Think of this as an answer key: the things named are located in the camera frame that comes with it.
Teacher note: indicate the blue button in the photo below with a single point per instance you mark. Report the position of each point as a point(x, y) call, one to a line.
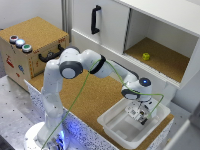
point(20, 43)

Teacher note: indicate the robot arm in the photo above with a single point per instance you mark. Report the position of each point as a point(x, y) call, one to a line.
point(52, 86)

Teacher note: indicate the white sliding door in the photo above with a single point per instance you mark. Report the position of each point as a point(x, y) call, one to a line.
point(113, 23)

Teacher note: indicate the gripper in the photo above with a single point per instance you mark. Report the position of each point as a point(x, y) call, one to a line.
point(137, 110)

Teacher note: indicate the white cabinet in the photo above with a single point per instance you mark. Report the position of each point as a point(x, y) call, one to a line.
point(160, 10)

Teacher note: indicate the red button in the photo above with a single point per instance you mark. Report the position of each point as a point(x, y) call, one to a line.
point(13, 38)

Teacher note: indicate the yellow block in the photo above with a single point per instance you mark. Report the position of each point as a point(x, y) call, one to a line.
point(146, 56)

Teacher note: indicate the white plastic box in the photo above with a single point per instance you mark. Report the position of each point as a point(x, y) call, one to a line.
point(116, 130)

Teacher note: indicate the green button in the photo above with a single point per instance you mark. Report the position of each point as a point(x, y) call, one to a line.
point(26, 48)

